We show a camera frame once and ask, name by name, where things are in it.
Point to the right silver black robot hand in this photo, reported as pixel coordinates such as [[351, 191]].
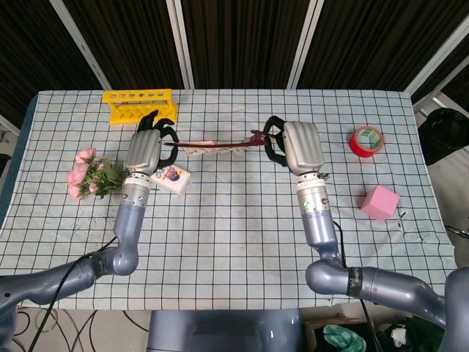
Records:
[[302, 146]]

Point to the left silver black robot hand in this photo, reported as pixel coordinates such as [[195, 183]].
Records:
[[143, 152]]

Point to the dark red paper folding fan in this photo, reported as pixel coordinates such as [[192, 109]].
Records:
[[212, 147]]

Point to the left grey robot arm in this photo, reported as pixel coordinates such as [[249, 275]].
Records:
[[126, 223]]

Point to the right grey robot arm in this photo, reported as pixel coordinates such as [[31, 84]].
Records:
[[320, 227]]

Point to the yellow plastic test tube rack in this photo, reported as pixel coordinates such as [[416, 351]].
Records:
[[124, 113]]

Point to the white tissue pack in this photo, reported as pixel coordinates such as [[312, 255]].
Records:
[[176, 181]]

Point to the pink artificial flower bouquet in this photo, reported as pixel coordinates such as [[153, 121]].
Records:
[[93, 176]]

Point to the red tape roll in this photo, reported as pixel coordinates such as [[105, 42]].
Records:
[[361, 146]]

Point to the pink foam cube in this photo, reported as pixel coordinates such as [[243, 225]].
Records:
[[379, 205]]

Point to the white black checkered tablecloth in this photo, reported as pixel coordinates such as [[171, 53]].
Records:
[[227, 220]]

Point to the black trash bag bin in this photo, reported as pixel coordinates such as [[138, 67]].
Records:
[[445, 135]]

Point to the brown cardboard box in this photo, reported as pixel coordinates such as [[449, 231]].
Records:
[[370, 330]]

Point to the green plastic bag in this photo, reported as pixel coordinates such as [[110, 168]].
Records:
[[342, 339]]

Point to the grey robot torso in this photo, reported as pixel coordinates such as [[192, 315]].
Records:
[[223, 331]]

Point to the white metal frame post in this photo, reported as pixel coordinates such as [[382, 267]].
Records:
[[436, 51], [304, 44], [181, 44], [84, 44]]

